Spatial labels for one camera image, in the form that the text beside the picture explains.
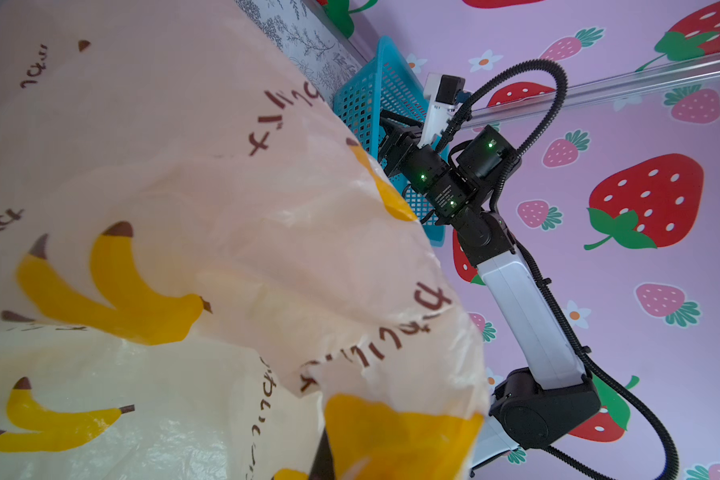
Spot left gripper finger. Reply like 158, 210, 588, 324
308, 431, 336, 480

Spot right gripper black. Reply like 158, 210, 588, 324
379, 110, 519, 225

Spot banana print plastic bag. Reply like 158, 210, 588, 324
0, 1, 489, 479

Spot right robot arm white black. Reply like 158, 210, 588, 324
378, 59, 680, 479

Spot teal plastic basket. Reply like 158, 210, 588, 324
333, 37, 469, 247

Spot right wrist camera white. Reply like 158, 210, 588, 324
418, 73, 465, 148

